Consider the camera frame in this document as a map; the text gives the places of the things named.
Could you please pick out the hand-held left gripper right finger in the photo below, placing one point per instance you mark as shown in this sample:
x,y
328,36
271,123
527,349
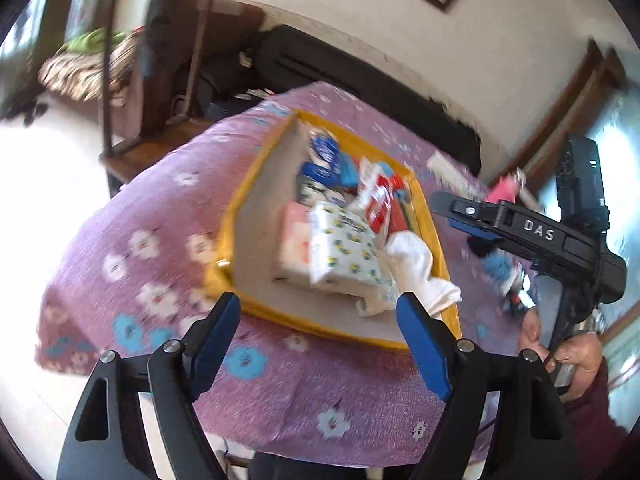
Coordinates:
x,y
425,345

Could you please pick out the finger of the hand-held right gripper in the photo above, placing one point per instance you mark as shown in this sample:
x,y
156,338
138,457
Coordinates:
x,y
465,208
482,247

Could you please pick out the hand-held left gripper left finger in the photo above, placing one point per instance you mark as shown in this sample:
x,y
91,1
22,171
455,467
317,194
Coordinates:
x,y
215,345

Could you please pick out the blue fuzzy cloth red trim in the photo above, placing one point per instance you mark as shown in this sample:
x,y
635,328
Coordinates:
x,y
500,267

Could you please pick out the white sock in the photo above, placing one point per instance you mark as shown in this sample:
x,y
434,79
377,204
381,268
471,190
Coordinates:
x,y
415,265

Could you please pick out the red and white snack packet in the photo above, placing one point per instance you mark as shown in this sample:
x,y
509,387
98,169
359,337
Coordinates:
x,y
380,205

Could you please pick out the yellow cardboard box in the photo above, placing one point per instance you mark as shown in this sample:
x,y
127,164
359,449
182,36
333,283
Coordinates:
x,y
260,230

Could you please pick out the yellow floral tissue pack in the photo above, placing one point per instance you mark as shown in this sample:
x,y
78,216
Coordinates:
x,y
345,250

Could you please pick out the pink tissue pack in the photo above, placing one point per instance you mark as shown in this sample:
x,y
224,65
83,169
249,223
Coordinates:
x,y
295,240

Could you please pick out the small floral tissue pack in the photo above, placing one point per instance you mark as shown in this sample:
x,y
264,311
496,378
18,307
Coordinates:
x,y
320,193

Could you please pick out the blue tissue pack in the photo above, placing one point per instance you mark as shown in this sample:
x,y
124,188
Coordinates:
x,y
327,149
320,172

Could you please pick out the person's right forearm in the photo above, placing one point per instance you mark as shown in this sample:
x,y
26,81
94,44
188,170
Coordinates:
x,y
600,420

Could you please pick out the person's right hand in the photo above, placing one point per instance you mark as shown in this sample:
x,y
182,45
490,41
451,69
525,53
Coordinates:
x,y
580,360

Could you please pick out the folded white paper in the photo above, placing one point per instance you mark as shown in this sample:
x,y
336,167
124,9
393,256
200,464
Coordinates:
x,y
450,170

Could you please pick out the pink bottle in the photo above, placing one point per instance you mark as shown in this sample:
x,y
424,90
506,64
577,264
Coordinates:
x,y
502,191

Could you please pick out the purple floral tablecloth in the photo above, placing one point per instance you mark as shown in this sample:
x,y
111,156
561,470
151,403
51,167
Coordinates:
x,y
300,390

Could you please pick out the wooden chair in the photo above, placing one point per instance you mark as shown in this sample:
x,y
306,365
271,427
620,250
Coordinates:
x,y
145,135

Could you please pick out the patterned cloth pile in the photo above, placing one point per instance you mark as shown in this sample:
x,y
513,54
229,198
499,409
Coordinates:
x,y
75,75

